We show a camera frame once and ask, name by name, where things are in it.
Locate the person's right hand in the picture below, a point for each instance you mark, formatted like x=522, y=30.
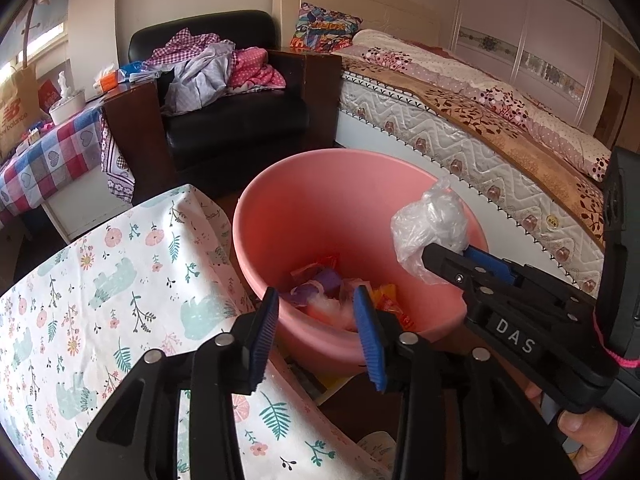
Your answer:
x=585, y=435

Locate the purple patterned cloth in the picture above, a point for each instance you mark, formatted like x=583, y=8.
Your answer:
x=117, y=160

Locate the colourful pillow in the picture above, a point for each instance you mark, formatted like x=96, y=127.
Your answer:
x=325, y=27

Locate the checked tablecloth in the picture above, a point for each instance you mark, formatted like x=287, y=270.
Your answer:
x=50, y=155

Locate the red gift bag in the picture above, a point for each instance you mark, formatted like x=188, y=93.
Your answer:
x=47, y=95

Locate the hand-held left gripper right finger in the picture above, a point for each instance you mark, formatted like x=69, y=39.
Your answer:
x=370, y=345

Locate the yellow foam net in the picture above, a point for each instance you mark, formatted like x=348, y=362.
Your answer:
x=386, y=296

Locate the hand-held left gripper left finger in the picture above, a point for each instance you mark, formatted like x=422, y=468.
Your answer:
x=262, y=345

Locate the small clear knotted bag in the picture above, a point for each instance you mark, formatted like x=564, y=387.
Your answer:
x=64, y=85

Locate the white plastic bag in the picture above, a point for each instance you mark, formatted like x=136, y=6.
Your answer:
x=430, y=220

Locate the wardrobe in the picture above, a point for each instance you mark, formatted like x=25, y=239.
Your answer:
x=525, y=25

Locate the pink patchwork quilt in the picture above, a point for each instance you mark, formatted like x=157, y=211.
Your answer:
x=500, y=100

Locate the grey garment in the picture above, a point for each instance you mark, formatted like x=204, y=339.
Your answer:
x=200, y=80

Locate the purple plaid shirt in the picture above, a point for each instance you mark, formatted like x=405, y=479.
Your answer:
x=180, y=47

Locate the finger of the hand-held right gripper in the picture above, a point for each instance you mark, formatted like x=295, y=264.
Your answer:
x=492, y=266
x=445, y=262

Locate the brown paper bag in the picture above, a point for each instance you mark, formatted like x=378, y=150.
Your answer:
x=17, y=110

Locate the brown leaf blanket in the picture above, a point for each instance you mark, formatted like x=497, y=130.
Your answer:
x=550, y=175

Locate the black armchair with wooden arms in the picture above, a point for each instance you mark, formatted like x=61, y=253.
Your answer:
x=230, y=130

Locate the purple plastic piece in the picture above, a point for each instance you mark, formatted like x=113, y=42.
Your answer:
x=320, y=285

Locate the bed with wooden headboard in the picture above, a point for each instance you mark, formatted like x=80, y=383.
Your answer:
x=450, y=160

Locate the pink dotted garment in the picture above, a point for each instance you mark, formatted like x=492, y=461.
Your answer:
x=255, y=70

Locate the white bowl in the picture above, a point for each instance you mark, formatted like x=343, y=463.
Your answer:
x=67, y=107

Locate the white desk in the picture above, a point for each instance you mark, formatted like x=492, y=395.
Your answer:
x=80, y=215

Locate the clear crinkled plastic wrapper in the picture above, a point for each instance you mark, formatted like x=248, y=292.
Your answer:
x=352, y=292

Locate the orange tissue box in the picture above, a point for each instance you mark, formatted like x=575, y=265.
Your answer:
x=106, y=80

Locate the pink plastic bin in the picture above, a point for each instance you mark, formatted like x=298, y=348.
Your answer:
x=320, y=210

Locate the floral tablecloth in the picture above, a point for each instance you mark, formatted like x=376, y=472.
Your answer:
x=100, y=285

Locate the blue packet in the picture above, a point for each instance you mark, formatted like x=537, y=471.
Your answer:
x=132, y=70

